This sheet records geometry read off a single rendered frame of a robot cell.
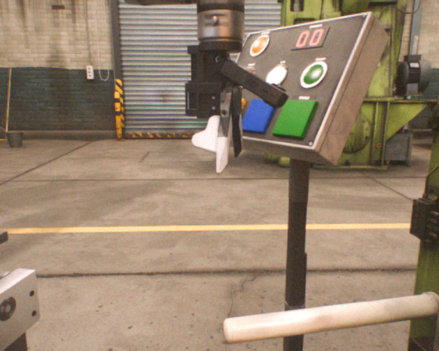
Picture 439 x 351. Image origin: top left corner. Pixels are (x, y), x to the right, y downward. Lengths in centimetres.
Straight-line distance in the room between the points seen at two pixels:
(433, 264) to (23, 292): 78
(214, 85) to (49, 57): 830
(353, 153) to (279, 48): 451
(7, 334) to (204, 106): 46
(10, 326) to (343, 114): 65
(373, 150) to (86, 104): 585
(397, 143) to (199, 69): 531
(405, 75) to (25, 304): 547
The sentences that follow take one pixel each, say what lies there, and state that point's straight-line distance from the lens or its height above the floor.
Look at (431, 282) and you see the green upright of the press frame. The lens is 94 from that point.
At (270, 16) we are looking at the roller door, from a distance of 843.
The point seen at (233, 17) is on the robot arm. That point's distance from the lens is 61.
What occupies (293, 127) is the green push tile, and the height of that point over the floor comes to 99.
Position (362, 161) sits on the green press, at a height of 12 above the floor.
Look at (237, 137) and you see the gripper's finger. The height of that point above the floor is 98.
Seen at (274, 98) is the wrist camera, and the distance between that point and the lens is 59.
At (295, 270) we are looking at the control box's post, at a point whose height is 62.
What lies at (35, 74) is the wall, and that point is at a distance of 895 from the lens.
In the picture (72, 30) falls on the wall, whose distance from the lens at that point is 873.
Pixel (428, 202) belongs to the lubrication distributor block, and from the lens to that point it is 87.
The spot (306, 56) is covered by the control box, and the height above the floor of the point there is 113.
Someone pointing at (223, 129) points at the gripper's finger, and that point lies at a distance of 57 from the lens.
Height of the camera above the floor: 106
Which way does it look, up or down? 13 degrees down
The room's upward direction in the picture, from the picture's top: straight up
